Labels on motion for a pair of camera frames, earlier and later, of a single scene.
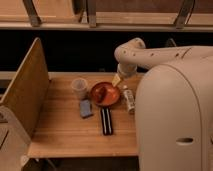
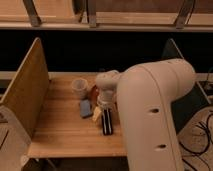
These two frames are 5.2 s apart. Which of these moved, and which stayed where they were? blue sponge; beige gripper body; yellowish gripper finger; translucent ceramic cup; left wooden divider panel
Moved: beige gripper body; yellowish gripper finger
Stayed: left wooden divider panel; translucent ceramic cup; blue sponge
